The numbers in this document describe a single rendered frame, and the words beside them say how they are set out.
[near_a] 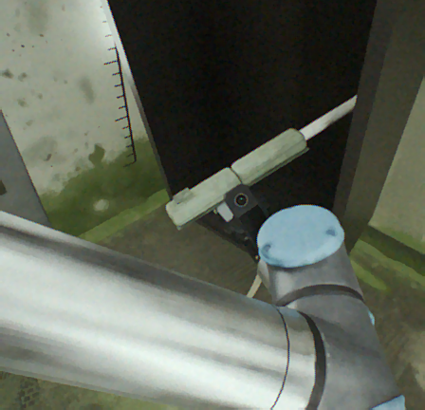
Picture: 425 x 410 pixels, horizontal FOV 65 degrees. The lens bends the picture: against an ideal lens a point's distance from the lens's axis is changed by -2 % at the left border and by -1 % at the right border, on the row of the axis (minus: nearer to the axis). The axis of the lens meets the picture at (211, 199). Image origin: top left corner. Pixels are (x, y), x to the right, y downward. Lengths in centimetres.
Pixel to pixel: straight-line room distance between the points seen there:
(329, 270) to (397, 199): 142
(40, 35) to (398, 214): 162
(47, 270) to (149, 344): 7
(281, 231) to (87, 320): 23
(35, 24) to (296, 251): 121
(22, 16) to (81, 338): 124
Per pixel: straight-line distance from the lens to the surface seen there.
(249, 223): 55
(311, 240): 35
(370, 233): 179
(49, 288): 20
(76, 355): 21
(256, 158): 66
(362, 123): 57
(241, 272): 157
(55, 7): 140
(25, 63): 138
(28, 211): 160
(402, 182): 175
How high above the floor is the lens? 129
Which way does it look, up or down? 40 degrees down
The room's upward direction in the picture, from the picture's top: straight up
